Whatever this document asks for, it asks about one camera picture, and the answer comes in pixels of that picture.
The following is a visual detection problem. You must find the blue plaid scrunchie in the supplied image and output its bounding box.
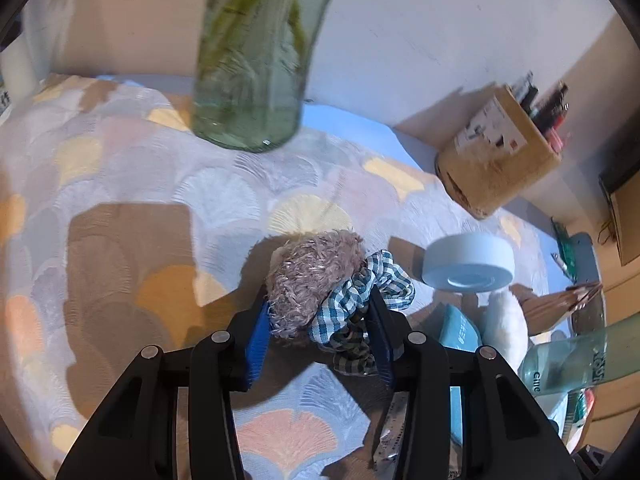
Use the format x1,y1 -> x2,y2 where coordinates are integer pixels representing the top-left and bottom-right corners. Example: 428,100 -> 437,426
307,250 -> 417,377

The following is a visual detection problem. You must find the black wall television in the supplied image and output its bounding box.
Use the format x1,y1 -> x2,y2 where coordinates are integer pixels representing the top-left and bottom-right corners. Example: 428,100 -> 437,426
598,150 -> 640,267

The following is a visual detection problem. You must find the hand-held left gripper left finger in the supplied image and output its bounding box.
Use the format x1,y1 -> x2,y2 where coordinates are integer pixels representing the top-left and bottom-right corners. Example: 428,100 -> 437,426
56,285 -> 273,480

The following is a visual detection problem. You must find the bunch of pens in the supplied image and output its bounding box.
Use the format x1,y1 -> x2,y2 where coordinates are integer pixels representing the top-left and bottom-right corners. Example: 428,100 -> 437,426
507,71 -> 576,153

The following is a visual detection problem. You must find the ribbed amber glass plate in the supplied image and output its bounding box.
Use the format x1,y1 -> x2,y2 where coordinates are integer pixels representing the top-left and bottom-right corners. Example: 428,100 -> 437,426
520,282 -> 606,336

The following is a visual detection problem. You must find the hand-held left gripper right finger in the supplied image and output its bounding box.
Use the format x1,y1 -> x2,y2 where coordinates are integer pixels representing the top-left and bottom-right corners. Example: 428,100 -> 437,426
366,287 -> 581,480

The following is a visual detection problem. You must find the white plush toy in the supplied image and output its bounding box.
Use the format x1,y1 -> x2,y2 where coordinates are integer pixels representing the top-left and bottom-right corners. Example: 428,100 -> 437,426
482,290 -> 530,361

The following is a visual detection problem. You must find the grey-blue chair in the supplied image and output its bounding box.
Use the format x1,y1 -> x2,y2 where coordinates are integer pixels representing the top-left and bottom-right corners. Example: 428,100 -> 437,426
567,232 -> 598,286

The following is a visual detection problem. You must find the brown fuzzy scrunchie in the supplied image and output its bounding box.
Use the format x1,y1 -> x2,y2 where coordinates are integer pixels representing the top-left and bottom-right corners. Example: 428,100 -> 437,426
265,229 -> 366,343

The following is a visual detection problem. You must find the silver foil packet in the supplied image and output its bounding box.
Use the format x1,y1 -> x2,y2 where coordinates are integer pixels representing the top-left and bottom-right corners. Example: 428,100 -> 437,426
372,392 -> 411,476

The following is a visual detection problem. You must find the glass vase with green stems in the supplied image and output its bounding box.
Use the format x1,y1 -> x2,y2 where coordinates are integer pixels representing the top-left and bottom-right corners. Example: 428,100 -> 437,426
191,0 -> 348,153

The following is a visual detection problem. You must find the clear water bottle blue strap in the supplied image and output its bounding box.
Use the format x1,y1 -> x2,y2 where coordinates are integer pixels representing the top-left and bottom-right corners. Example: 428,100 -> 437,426
517,317 -> 640,396

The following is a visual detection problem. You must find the cork pen holder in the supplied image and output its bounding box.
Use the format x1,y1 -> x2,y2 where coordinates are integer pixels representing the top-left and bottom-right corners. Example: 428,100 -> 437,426
435,85 -> 561,220

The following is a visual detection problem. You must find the fan-patterned tablecloth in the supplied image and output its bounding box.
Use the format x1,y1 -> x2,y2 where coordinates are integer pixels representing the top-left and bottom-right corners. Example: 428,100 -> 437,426
0,74 -> 571,480

